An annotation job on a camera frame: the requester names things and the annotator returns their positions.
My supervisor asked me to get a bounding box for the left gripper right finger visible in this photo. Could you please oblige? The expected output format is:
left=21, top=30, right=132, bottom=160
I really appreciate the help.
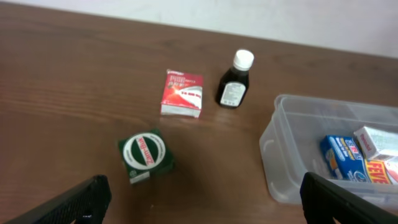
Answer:
left=300, top=172, right=397, bottom=224

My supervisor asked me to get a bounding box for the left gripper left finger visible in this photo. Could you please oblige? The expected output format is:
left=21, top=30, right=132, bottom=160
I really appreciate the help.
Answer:
left=6, top=175, right=112, bottom=224

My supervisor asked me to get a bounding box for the blue Kool Fever box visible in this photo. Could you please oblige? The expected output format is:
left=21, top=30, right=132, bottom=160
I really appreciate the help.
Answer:
left=320, top=135, right=397, bottom=185

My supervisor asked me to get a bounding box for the green Zam-Buk box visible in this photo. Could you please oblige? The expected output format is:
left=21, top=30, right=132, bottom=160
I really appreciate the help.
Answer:
left=118, top=129, right=175, bottom=184

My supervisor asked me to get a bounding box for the white green medicine box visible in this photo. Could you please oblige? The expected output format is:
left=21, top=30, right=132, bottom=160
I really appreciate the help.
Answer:
left=354, top=126, right=397, bottom=161

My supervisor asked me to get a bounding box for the red white medicine box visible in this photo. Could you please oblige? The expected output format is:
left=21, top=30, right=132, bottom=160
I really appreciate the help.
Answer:
left=160, top=69, right=203, bottom=118

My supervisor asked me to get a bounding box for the clear plastic container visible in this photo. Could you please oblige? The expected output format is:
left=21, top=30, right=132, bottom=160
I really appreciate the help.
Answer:
left=259, top=95, right=397, bottom=210

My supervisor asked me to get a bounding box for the dark bottle white cap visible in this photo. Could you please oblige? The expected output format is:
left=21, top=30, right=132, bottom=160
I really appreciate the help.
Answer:
left=216, top=49, right=254, bottom=109

